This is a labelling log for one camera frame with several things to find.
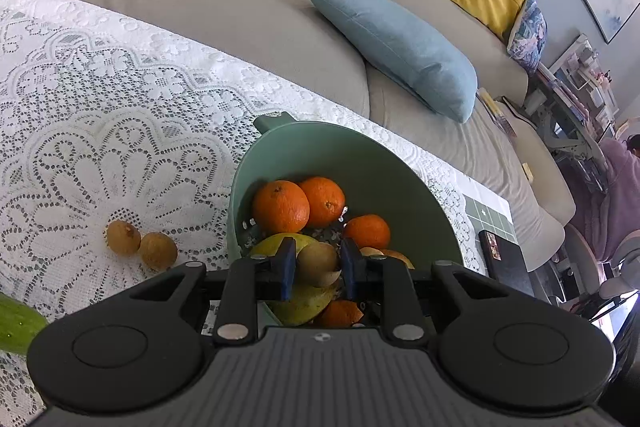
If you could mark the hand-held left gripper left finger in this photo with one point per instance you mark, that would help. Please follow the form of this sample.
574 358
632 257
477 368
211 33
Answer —
287 269

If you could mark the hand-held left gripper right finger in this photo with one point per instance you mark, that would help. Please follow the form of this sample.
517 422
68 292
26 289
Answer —
350 269

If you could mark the brown longan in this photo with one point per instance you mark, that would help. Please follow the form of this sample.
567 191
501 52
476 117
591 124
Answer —
157 251
123 237
317 262

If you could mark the orange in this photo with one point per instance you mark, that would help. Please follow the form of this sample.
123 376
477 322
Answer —
342 313
367 231
325 201
280 206

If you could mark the green colander bowl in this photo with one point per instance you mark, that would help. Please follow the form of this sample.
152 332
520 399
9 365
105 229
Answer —
350 162

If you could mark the green cucumber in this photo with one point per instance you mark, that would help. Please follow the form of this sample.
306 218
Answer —
17 324

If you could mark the yellow round fruit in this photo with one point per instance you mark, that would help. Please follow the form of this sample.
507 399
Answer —
300 302

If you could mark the black box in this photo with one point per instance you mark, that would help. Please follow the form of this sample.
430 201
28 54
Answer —
502 254

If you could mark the books on sofa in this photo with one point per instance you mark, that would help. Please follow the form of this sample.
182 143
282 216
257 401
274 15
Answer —
495 112

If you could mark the light blue pillow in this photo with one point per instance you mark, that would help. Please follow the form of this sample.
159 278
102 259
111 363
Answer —
400 47

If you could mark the white lace tablecloth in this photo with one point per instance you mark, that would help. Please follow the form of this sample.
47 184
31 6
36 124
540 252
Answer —
100 107

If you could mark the white office chair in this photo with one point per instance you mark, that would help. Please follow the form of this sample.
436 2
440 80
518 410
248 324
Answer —
625 257

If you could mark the cluttered white shelf cart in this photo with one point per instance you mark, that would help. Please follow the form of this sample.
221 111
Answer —
575 97

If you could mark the floral pillow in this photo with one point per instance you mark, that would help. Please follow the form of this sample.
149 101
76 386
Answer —
527 32

